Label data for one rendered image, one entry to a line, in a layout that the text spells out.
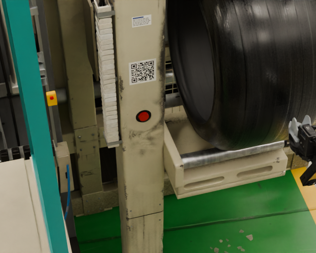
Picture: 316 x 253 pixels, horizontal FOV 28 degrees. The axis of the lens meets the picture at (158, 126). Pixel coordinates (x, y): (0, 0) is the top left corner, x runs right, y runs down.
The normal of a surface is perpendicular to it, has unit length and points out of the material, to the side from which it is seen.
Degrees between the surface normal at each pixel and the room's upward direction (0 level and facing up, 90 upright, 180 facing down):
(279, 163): 90
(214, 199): 0
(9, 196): 0
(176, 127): 0
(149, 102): 90
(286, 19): 45
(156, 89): 90
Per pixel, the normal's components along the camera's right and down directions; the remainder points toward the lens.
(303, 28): 0.22, 0.04
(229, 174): 0.28, 0.65
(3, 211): 0.00, -0.73
